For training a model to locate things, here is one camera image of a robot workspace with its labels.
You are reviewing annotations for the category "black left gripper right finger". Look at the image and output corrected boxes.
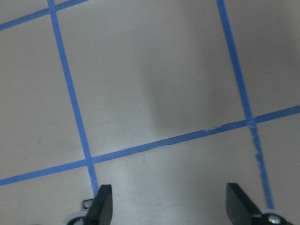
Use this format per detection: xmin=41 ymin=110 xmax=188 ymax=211
xmin=225 ymin=183 xmax=272 ymax=225

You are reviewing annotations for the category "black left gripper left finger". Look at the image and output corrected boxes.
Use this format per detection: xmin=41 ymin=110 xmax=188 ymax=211
xmin=83 ymin=185 xmax=113 ymax=225

